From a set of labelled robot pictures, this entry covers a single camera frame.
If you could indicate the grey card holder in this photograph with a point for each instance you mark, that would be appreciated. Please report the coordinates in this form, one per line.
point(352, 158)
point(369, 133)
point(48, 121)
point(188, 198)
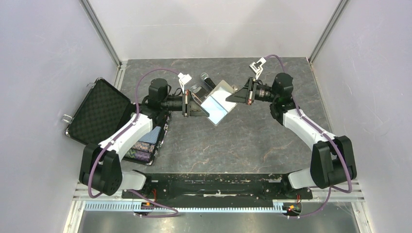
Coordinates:
point(215, 103)

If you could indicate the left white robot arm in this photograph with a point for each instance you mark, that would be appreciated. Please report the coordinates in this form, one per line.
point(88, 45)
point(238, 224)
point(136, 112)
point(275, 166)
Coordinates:
point(101, 169)

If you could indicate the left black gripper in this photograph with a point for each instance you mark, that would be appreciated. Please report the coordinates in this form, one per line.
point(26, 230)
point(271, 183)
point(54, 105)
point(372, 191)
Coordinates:
point(192, 108)

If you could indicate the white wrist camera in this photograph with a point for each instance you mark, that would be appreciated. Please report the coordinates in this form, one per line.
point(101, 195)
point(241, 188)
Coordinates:
point(257, 67)
point(183, 80)

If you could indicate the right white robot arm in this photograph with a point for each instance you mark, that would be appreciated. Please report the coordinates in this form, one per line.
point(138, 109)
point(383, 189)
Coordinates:
point(332, 157)

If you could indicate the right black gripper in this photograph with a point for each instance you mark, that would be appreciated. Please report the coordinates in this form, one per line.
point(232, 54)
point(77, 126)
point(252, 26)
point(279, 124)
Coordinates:
point(241, 96)

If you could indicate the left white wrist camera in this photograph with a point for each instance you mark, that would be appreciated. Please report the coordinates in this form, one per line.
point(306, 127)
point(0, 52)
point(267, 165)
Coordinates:
point(183, 80)

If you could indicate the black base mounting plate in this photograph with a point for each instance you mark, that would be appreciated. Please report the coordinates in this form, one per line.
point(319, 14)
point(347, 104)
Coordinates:
point(220, 189)

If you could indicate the slotted cable duct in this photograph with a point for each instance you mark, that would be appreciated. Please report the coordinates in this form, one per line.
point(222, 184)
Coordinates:
point(141, 206)

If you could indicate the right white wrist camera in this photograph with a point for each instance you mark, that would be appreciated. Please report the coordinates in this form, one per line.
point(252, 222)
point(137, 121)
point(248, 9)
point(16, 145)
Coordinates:
point(257, 67)

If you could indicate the blue playing card deck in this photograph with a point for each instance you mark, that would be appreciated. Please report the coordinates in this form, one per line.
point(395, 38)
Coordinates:
point(152, 136)

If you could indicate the clear plastic card box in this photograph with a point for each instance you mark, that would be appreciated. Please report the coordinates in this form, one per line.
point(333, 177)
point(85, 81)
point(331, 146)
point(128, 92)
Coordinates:
point(199, 92)

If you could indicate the black glitter microphone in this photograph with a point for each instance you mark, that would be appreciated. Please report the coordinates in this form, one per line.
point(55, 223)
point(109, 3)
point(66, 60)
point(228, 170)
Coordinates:
point(208, 81)

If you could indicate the black poker chip case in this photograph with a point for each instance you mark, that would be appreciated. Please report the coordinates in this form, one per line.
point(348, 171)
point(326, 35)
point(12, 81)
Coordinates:
point(105, 110)

